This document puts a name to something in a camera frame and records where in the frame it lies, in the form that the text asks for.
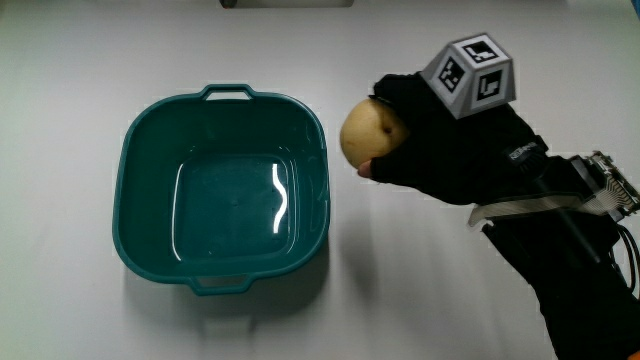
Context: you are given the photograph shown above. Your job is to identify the person's right hand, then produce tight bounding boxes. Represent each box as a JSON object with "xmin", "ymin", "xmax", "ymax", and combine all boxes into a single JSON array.
[{"xmin": 357, "ymin": 33, "xmax": 550, "ymax": 206}]

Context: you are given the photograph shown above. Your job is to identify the white desk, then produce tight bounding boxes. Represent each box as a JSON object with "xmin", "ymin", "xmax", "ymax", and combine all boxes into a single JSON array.
[{"xmin": 0, "ymin": 0, "xmax": 640, "ymax": 360}]

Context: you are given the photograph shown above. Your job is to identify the yellow pear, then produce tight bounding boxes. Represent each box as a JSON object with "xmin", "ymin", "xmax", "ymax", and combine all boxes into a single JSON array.
[{"xmin": 339, "ymin": 97, "xmax": 411, "ymax": 170}]

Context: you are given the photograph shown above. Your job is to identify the person's right forearm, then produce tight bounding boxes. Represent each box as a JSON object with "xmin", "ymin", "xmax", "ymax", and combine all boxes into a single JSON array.
[{"xmin": 468, "ymin": 150, "xmax": 640, "ymax": 360}]

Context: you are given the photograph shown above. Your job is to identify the teal plastic basin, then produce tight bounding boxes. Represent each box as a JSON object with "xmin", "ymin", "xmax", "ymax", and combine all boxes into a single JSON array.
[{"xmin": 112, "ymin": 83, "xmax": 332, "ymax": 297}]

